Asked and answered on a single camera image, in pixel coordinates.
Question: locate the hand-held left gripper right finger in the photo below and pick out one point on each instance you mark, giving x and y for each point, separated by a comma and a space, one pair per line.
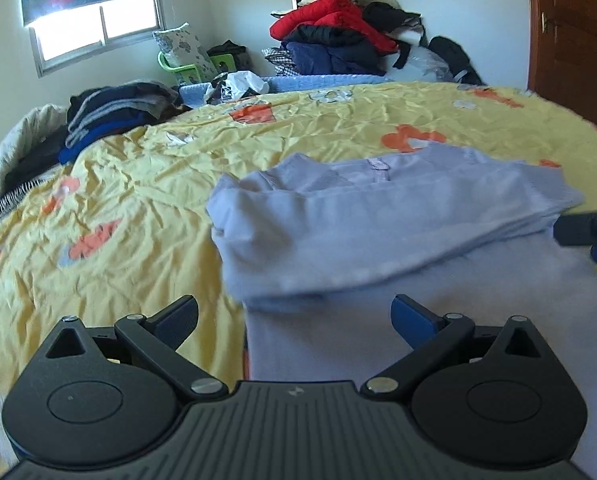
411, 320

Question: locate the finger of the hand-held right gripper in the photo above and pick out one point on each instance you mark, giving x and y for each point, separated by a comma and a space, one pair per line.
586, 230

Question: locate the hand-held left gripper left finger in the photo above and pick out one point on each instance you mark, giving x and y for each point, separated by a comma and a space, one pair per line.
176, 320

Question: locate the lavender knit sweater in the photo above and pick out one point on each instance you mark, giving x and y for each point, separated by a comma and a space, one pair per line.
378, 210

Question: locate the stack of folded dark clothes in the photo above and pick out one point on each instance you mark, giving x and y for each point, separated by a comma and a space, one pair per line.
108, 110

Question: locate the yellow printed bedsheet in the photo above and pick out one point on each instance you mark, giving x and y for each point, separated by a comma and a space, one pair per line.
128, 210

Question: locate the brown wooden door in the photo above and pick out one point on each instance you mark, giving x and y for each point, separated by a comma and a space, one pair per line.
578, 45

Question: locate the black backpack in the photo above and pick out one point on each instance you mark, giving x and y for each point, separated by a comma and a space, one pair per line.
453, 57

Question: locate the clear plastic bag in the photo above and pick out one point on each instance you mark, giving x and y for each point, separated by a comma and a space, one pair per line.
426, 62

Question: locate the white quilt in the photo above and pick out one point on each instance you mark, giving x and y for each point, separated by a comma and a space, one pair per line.
13, 140

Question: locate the white crumpled bag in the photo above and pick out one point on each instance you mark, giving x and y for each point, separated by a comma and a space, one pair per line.
243, 82

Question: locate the green plastic chair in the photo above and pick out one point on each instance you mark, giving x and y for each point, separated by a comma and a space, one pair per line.
178, 70

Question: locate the blue blanket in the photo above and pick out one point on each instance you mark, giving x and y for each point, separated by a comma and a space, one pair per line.
318, 81

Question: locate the floral grey pillow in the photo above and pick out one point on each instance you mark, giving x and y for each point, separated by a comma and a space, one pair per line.
183, 50

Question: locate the dark bag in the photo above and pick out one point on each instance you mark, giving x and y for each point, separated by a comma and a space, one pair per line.
228, 50

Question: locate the houndstooth cloth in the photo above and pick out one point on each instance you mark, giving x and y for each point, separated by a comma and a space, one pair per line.
276, 62

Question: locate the navy jacket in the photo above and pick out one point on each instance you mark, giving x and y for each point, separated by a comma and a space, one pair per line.
323, 55

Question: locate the window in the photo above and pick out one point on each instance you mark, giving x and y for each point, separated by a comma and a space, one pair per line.
93, 27

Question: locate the red jacket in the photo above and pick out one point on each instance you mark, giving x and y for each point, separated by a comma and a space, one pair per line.
323, 15

